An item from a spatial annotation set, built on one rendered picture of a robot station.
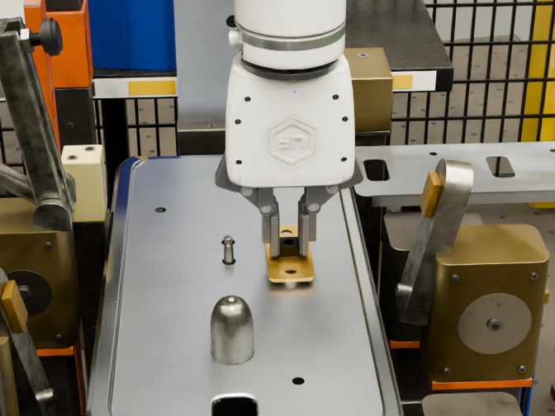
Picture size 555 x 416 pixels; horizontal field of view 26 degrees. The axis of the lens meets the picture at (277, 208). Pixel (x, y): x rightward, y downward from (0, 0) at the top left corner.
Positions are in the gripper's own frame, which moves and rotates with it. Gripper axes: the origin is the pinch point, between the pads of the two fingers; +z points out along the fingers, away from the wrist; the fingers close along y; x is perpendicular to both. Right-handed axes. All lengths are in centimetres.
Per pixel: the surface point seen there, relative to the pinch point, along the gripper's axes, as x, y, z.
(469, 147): 19.5, 19.3, 3.1
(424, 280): -7.4, 10.2, 0.8
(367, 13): 49, 12, 0
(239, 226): 5.6, -4.0, 3.1
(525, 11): 245, 86, 76
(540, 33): 63, 38, 9
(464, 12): 242, 67, 75
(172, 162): 18.1, -10.2, 3.1
